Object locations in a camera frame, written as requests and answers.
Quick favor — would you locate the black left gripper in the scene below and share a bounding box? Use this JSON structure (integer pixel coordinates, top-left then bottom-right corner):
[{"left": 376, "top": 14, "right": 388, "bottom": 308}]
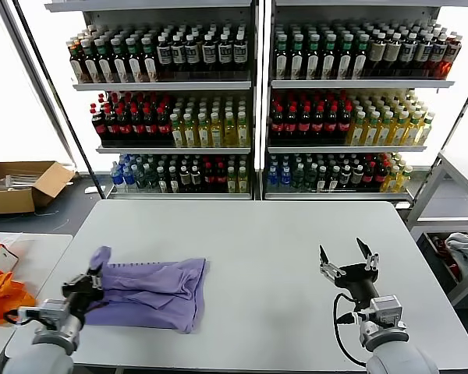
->
[{"left": 62, "top": 265, "right": 104, "bottom": 315}]

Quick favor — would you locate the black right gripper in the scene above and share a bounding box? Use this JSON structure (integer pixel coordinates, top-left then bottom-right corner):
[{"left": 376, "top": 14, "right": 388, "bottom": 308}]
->
[{"left": 318, "top": 237, "right": 380, "bottom": 311}]

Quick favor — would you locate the purple t-shirt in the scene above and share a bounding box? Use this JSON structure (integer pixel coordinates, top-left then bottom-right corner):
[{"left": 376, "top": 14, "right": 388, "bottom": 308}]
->
[{"left": 83, "top": 245, "right": 211, "bottom": 335}]

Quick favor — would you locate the white side table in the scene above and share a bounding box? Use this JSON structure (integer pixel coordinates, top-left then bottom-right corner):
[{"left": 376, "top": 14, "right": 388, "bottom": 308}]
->
[{"left": 0, "top": 232, "right": 76, "bottom": 374}]

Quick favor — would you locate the black crate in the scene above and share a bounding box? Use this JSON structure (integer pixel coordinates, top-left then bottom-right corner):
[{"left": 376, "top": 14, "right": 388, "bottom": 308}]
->
[{"left": 416, "top": 231, "right": 468, "bottom": 309}]

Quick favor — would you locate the small white carton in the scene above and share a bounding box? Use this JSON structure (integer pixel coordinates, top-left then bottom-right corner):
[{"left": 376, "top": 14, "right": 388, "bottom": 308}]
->
[{"left": 0, "top": 248, "right": 21, "bottom": 272}]

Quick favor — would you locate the clear plastic bag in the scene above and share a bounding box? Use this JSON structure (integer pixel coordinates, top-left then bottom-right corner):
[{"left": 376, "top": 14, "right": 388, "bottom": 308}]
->
[{"left": 0, "top": 232, "right": 25, "bottom": 251}]

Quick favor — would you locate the orange fabric bag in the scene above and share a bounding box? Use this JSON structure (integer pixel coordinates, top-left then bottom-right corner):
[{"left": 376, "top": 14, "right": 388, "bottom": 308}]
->
[{"left": 0, "top": 240, "right": 39, "bottom": 327}]

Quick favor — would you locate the red cloth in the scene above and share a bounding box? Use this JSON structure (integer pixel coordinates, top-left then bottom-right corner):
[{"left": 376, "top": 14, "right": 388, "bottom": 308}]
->
[{"left": 431, "top": 235, "right": 464, "bottom": 282}]

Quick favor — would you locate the brown cardboard box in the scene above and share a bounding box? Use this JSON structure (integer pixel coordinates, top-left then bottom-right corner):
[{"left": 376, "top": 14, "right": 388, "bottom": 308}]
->
[{"left": 0, "top": 161, "right": 78, "bottom": 216}]

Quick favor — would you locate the white crumpled cloth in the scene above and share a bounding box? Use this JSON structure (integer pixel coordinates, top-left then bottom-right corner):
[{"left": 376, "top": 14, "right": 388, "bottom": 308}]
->
[{"left": 444, "top": 231, "right": 468, "bottom": 274}]

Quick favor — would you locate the clear plastic packaging bundle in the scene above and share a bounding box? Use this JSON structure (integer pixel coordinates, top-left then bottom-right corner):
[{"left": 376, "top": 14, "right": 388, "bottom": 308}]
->
[{"left": 0, "top": 172, "right": 39, "bottom": 192}]

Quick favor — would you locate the yellow juice bottle green label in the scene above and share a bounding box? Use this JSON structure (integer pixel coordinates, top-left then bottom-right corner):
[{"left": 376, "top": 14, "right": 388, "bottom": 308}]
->
[
  {"left": 375, "top": 111, "right": 395, "bottom": 147},
  {"left": 183, "top": 112, "right": 198, "bottom": 148},
  {"left": 211, "top": 111, "right": 224, "bottom": 148},
  {"left": 361, "top": 111, "right": 381, "bottom": 147},
  {"left": 197, "top": 112, "right": 211, "bottom": 148},
  {"left": 346, "top": 111, "right": 367, "bottom": 147},
  {"left": 416, "top": 111, "right": 437, "bottom": 147},
  {"left": 170, "top": 112, "right": 185, "bottom": 148},
  {"left": 223, "top": 111, "right": 238, "bottom": 148},
  {"left": 236, "top": 111, "right": 250, "bottom": 148},
  {"left": 403, "top": 111, "right": 424, "bottom": 147},
  {"left": 389, "top": 111, "right": 410, "bottom": 147}
]

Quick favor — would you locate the red cap cola bottle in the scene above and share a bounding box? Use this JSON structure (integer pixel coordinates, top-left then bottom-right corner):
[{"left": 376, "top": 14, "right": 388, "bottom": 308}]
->
[
  {"left": 144, "top": 107, "right": 159, "bottom": 143},
  {"left": 271, "top": 105, "right": 285, "bottom": 143},
  {"left": 298, "top": 105, "right": 313, "bottom": 143},
  {"left": 324, "top": 105, "right": 340, "bottom": 143},
  {"left": 130, "top": 107, "right": 146, "bottom": 143},
  {"left": 337, "top": 105, "right": 354, "bottom": 143},
  {"left": 104, "top": 108, "right": 120, "bottom": 143},
  {"left": 310, "top": 105, "right": 327, "bottom": 143},
  {"left": 91, "top": 108, "right": 108, "bottom": 143},
  {"left": 284, "top": 105, "right": 300, "bottom": 143},
  {"left": 116, "top": 108, "right": 133, "bottom": 143},
  {"left": 157, "top": 107, "right": 172, "bottom": 143}
]

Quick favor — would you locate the grey shelf unit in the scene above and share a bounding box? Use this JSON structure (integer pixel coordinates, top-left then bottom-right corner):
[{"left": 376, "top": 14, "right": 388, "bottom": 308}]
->
[
  {"left": 261, "top": 0, "right": 458, "bottom": 203},
  {"left": 44, "top": 0, "right": 261, "bottom": 201}
]

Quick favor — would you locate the black slanted pole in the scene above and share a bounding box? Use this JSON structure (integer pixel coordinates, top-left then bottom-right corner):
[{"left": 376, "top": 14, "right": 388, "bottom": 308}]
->
[
  {"left": 12, "top": 0, "right": 107, "bottom": 200},
  {"left": 438, "top": 68, "right": 468, "bottom": 172}
]

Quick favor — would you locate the green label tea bottle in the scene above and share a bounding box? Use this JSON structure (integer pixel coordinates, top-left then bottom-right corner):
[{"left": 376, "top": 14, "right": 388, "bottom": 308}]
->
[
  {"left": 109, "top": 37, "right": 128, "bottom": 83},
  {"left": 140, "top": 35, "right": 159, "bottom": 83},
  {"left": 80, "top": 37, "right": 98, "bottom": 83},
  {"left": 94, "top": 37, "right": 112, "bottom": 83},
  {"left": 353, "top": 34, "right": 370, "bottom": 79},
  {"left": 321, "top": 34, "right": 339, "bottom": 79},
  {"left": 275, "top": 34, "right": 291, "bottom": 79},
  {"left": 289, "top": 34, "right": 307, "bottom": 79},
  {"left": 337, "top": 34, "right": 355, "bottom": 79},
  {"left": 125, "top": 36, "right": 144, "bottom": 83},
  {"left": 304, "top": 34, "right": 322, "bottom": 79}
]

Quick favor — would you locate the dark drink bottle beige label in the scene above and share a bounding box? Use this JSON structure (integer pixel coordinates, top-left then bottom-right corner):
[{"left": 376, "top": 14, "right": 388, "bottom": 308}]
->
[
  {"left": 385, "top": 33, "right": 403, "bottom": 77},
  {"left": 368, "top": 33, "right": 388, "bottom": 77}
]

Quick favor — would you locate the amber tea bottle grey cap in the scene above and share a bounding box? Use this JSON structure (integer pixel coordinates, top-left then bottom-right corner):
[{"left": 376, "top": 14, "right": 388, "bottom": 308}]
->
[{"left": 69, "top": 41, "right": 83, "bottom": 83}]

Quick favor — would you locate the dark drink bottle blue label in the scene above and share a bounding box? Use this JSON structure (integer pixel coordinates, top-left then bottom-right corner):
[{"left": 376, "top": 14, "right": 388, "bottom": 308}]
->
[
  {"left": 428, "top": 33, "right": 449, "bottom": 77},
  {"left": 217, "top": 33, "right": 234, "bottom": 76},
  {"left": 156, "top": 34, "right": 173, "bottom": 77},
  {"left": 185, "top": 34, "right": 202, "bottom": 77},
  {"left": 170, "top": 34, "right": 187, "bottom": 77},
  {"left": 232, "top": 33, "right": 250, "bottom": 76},
  {"left": 414, "top": 33, "right": 435, "bottom": 77},
  {"left": 201, "top": 33, "right": 218, "bottom": 77},
  {"left": 399, "top": 33, "right": 419, "bottom": 77}
]

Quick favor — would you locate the red drink bottle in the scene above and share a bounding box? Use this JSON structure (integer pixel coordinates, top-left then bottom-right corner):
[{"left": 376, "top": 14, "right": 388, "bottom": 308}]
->
[{"left": 438, "top": 34, "right": 464, "bottom": 79}]

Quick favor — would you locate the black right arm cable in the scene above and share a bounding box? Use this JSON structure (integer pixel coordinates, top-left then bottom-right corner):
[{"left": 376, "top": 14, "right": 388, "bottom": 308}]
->
[{"left": 333, "top": 292, "right": 370, "bottom": 367}]

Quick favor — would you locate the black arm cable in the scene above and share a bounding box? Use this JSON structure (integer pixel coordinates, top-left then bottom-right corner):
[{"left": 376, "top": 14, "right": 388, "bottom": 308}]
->
[
  {"left": 3, "top": 306, "right": 41, "bottom": 325},
  {"left": 333, "top": 292, "right": 370, "bottom": 367}
]

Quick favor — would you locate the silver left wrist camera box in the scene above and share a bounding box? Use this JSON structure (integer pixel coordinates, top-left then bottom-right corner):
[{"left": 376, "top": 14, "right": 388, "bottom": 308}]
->
[{"left": 38, "top": 298, "right": 69, "bottom": 325}]

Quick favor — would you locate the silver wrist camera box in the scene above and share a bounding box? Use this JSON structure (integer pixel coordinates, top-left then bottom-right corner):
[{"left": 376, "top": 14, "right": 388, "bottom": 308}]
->
[
  {"left": 368, "top": 295, "right": 406, "bottom": 327},
  {"left": 38, "top": 298, "right": 69, "bottom": 325}
]

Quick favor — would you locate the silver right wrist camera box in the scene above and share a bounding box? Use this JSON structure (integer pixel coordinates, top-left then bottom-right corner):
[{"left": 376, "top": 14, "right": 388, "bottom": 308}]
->
[{"left": 368, "top": 295, "right": 406, "bottom": 327}]

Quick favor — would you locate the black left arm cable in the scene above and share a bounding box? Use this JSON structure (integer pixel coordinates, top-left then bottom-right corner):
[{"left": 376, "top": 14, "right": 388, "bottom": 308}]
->
[{"left": 3, "top": 306, "right": 41, "bottom": 325}]

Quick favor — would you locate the grey metal frame table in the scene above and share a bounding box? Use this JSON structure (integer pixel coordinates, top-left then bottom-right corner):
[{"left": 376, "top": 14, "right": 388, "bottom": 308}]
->
[{"left": 404, "top": 150, "right": 468, "bottom": 309}]

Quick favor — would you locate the grey window post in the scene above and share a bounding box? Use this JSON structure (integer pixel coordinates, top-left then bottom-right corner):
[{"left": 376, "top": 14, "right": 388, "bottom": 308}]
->
[{"left": 0, "top": 0, "right": 80, "bottom": 172}]

